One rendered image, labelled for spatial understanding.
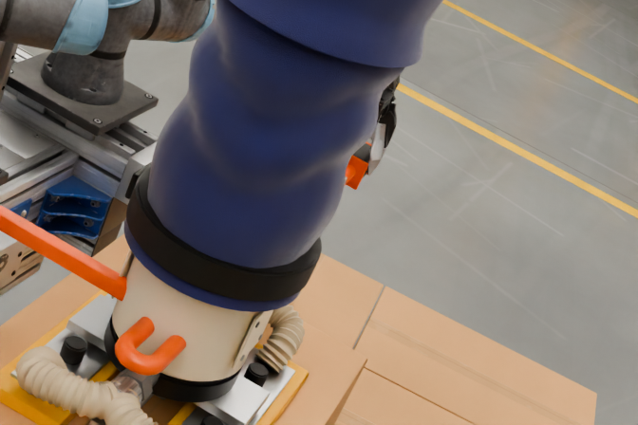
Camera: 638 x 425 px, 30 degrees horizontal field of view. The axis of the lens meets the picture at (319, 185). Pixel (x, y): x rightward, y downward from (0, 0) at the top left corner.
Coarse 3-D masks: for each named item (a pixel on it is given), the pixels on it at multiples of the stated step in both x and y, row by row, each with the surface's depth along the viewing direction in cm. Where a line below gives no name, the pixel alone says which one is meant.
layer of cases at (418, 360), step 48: (336, 288) 293; (384, 288) 303; (336, 336) 275; (384, 336) 283; (432, 336) 292; (480, 336) 301; (384, 384) 265; (432, 384) 273; (480, 384) 281; (528, 384) 290; (576, 384) 299
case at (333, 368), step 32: (96, 256) 166; (64, 288) 157; (96, 288) 160; (32, 320) 149; (0, 352) 141; (320, 352) 168; (352, 352) 171; (320, 384) 161; (352, 384) 167; (0, 416) 132; (160, 416) 143; (288, 416) 152; (320, 416) 155
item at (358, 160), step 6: (366, 144) 197; (360, 150) 194; (366, 150) 195; (354, 156) 191; (360, 156) 192; (366, 156) 193; (348, 162) 191; (354, 162) 191; (360, 162) 190; (366, 162) 190; (360, 168) 191; (366, 168) 191; (360, 174) 191; (366, 174) 199; (354, 180) 192; (360, 180) 191; (354, 186) 192
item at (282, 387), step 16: (256, 352) 157; (256, 368) 150; (288, 368) 157; (256, 384) 150; (272, 384) 153; (288, 384) 155; (272, 400) 150; (288, 400) 152; (176, 416) 141; (192, 416) 141; (208, 416) 138; (256, 416) 146; (272, 416) 148
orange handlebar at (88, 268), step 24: (0, 216) 141; (24, 240) 140; (48, 240) 140; (72, 264) 139; (96, 264) 139; (120, 288) 138; (144, 336) 132; (120, 360) 128; (144, 360) 128; (168, 360) 130
